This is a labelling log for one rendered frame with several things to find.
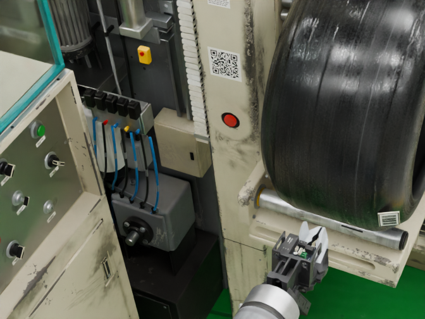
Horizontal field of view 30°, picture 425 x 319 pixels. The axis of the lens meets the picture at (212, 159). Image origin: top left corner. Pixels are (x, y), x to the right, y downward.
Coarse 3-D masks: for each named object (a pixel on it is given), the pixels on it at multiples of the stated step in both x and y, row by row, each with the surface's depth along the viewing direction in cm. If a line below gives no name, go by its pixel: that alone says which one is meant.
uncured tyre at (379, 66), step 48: (336, 0) 143; (384, 0) 141; (288, 48) 144; (336, 48) 140; (384, 48) 137; (288, 96) 144; (336, 96) 140; (384, 96) 137; (288, 144) 147; (336, 144) 142; (384, 144) 139; (288, 192) 157; (336, 192) 149; (384, 192) 145
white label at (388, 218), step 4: (388, 212) 149; (392, 212) 149; (396, 212) 148; (380, 216) 150; (384, 216) 150; (388, 216) 150; (392, 216) 150; (396, 216) 150; (380, 220) 152; (384, 220) 152; (388, 220) 152; (392, 220) 152; (396, 220) 152; (380, 224) 153; (384, 224) 153; (388, 224) 153; (392, 224) 153; (396, 224) 153
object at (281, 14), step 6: (276, 0) 200; (282, 0) 202; (288, 0) 201; (276, 6) 202; (282, 6) 205; (288, 6) 202; (276, 12) 203; (282, 12) 204; (276, 18) 204; (282, 18) 204; (276, 24) 206; (282, 24) 208; (276, 30) 207; (276, 36) 208; (276, 42) 210
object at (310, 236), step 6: (306, 222) 142; (300, 228) 141; (306, 228) 143; (312, 228) 146; (318, 228) 146; (300, 234) 141; (306, 234) 144; (312, 234) 145; (306, 240) 144; (312, 240) 145
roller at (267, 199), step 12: (264, 192) 181; (276, 192) 181; (264, 204) 181; (276, 204) 179; (288, 204) 178; (300, 216) 178; (312, 216) 176; (336, 228) 175; (348, 228) 173; (360, 228) 172; (396, 228) 170; (372, 240) 172; (384, 240) 170; (396, 240) 169
